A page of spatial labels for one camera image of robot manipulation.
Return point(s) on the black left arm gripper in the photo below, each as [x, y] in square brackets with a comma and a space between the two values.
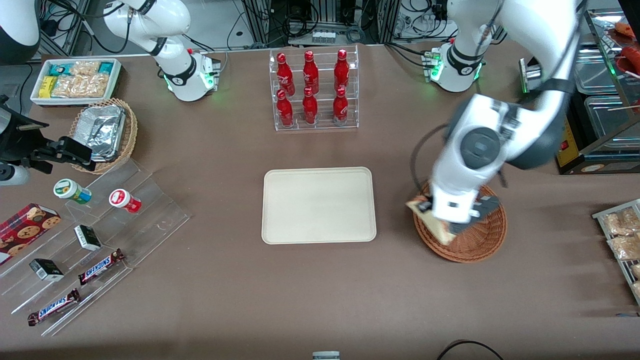
[484, 207]

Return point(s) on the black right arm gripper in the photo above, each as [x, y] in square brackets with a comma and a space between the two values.
[31, 152]

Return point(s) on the sandwich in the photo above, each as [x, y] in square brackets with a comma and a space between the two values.
[430, 222]

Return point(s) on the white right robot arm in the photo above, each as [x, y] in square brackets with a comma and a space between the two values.
[175, 75]

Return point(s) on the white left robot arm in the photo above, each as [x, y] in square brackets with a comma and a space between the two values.
[530, 20]

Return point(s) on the round brown wicker basket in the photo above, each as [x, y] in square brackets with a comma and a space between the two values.
[475, 247]

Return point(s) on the oval wicker basket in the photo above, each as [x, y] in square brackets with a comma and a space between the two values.
[131, 132]

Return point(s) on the cream rectangular plastic tray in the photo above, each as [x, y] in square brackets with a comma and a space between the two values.
[320, 205]

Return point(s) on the grey snack tray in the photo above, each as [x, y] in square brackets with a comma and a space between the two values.
[602, 222]

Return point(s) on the steel oven tray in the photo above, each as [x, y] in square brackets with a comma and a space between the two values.
[607, 120]
[597, 70]

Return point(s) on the green lid snack cup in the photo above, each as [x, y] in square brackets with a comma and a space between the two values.
[67, 189]

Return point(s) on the stack of foil containers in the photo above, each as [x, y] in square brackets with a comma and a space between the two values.
[102, 132]

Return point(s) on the red lid snack cup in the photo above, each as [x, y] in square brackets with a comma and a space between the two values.
[122, 199]

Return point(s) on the large clear bag of crackers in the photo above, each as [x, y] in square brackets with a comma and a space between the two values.
[80, 86]

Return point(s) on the yellow snack packet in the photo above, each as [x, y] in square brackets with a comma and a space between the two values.
[47, 86]

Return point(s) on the small black white carton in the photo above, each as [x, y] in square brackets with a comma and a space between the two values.
[87, 238]
[46, 270]

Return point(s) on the red cookie box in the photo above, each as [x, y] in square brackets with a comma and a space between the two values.
[25, 230]

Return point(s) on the white snack bin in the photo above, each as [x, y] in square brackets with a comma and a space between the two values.
[115, 75]

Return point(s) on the small clear bag of crackers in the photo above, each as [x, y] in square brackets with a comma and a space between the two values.
[85, 67]

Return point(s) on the teal snack packet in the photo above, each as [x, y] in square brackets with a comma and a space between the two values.
[106, 68]
[58, 69]

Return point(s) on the clear acrylic stepped display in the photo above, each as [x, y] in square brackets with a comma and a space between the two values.
[150, 220]

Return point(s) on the snickers chocolate bar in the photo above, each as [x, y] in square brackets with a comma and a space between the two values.
[100, 266]
[54, 307]

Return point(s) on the red cola aluminium bottle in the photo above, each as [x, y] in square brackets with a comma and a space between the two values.
[285, 111]
[340, 107]
[310, 107]
[285, 75]
[341, 70]
[310, 72]

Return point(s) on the clear acrylic bottle rack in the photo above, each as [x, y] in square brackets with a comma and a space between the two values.
[315, 127]

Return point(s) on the black food warmer cabinet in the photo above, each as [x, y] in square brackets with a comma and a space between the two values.
[600, 160]

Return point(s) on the small grey object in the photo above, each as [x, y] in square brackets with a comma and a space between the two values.
[326, 356]

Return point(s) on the white power strip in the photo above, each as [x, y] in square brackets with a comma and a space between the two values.
[324, 36]

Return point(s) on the red sausage food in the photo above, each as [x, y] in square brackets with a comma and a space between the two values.
[631, 52]

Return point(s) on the small silver metal bracket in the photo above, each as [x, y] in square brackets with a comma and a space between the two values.
[530, 75]

